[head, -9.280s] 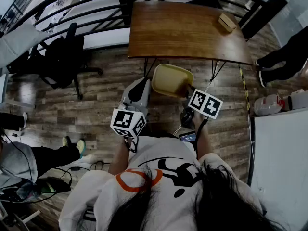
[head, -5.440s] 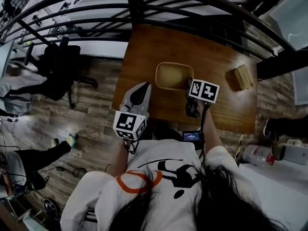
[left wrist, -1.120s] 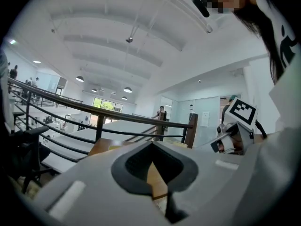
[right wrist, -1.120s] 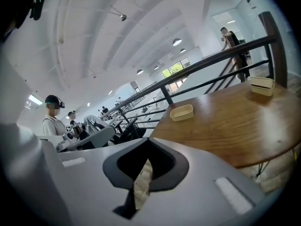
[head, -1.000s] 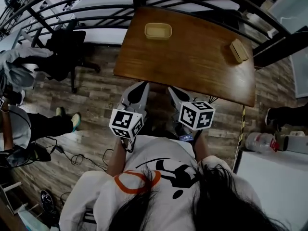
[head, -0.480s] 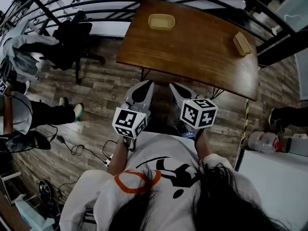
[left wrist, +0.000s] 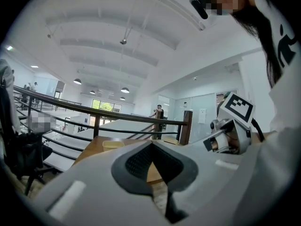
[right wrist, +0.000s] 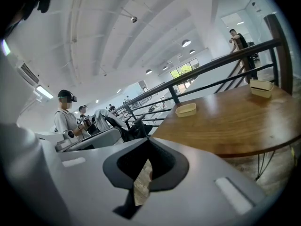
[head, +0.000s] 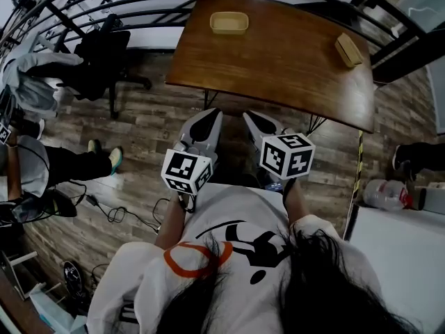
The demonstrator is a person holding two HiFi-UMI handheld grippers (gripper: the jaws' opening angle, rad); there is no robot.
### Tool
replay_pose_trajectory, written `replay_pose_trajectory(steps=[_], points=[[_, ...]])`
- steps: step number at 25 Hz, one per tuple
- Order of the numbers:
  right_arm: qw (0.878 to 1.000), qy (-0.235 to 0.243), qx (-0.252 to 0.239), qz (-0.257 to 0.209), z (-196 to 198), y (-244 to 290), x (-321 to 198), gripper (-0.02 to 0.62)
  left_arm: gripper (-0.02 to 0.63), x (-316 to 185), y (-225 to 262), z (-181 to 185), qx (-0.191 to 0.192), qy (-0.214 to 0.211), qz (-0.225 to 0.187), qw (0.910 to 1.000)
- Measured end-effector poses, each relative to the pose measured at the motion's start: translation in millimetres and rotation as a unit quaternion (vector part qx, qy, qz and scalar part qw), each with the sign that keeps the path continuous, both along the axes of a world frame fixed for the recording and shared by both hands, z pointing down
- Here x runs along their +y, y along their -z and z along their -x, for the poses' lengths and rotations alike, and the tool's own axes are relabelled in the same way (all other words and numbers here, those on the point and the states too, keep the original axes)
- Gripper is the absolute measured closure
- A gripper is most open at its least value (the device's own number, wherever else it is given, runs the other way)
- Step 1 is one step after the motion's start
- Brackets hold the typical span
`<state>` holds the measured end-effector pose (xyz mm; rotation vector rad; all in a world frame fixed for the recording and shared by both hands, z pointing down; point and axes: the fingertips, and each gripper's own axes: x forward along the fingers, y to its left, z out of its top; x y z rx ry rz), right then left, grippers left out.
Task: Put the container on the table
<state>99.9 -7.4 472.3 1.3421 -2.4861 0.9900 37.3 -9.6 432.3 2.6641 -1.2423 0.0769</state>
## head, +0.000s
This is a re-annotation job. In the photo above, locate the yellow black floor tape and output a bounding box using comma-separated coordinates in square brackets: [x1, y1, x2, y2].
[352, 129, 365, 195]

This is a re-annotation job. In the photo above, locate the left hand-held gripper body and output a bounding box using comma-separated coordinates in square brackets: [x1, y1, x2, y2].
[160, 140, 219, 196]

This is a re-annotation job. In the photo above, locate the white cardboard box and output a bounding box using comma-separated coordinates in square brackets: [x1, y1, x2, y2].
[416, 182, 445, 216]

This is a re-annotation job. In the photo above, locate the person's white printed t-shirt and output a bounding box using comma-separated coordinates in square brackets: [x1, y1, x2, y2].
[86, 182, 387, 334]

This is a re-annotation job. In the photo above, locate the person's left forearm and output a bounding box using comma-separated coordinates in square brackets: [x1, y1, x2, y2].
[154, 190, 196, 251]

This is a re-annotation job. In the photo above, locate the black floor cable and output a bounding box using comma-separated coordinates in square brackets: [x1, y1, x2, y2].
[84, 192, 161, 233]

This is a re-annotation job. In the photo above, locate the wooden rack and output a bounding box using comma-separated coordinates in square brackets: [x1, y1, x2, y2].
[0, 248, 47, 303]

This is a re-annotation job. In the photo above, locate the wooden table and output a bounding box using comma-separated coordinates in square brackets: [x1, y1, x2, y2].
[165, 0, 377, 136]

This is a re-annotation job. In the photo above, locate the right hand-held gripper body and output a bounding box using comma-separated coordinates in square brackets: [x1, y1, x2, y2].
[256, 127, 316, 182]

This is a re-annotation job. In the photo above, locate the round black clock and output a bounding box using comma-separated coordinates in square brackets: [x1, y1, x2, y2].
[63, 260, 85, 292]

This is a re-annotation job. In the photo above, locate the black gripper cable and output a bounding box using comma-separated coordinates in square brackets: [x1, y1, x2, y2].
[177, 192, 197, 215]

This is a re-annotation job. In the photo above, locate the black device with blue screen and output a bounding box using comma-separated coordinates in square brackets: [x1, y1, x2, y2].
[238, 171, 286, 191]

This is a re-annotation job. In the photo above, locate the white cabinet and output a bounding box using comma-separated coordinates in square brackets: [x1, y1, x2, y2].
[343, 202, 445, 328]

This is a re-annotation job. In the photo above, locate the person's right forearm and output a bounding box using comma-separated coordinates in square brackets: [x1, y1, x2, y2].
[282, 178, 309, 226]

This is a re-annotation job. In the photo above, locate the black office chair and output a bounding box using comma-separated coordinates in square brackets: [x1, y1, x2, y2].
[74, 13, 153, 120]

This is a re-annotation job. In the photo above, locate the large clear water bottle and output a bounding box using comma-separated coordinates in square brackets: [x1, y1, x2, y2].
[362, 178, 414, 212]

